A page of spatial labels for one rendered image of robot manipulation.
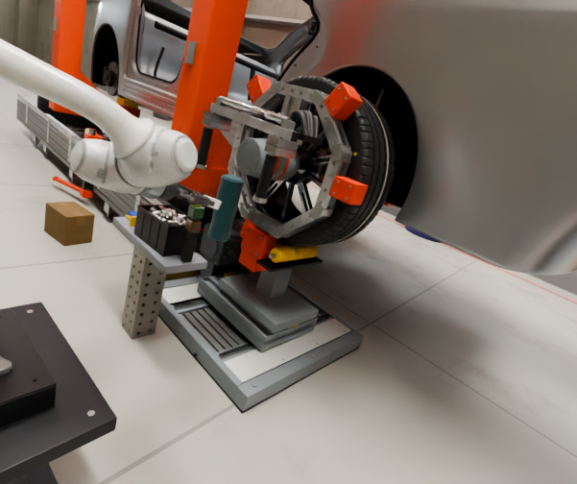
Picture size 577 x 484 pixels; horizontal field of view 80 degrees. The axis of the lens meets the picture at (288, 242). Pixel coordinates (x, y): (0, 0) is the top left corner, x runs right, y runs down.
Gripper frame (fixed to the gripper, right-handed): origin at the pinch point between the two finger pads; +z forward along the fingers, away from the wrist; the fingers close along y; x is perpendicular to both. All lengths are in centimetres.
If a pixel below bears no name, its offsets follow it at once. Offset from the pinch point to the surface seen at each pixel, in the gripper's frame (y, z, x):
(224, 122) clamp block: 19.8, 9.0, -26.1
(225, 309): 11, 47, 46
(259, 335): -12, 45, 45
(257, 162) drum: -0.4, 11.4, -18.0
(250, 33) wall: 578, 464, -308
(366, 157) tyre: -27, 29, -36
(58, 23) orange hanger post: 250, 30, -54
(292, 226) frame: -11.7, 30.6, -3.4
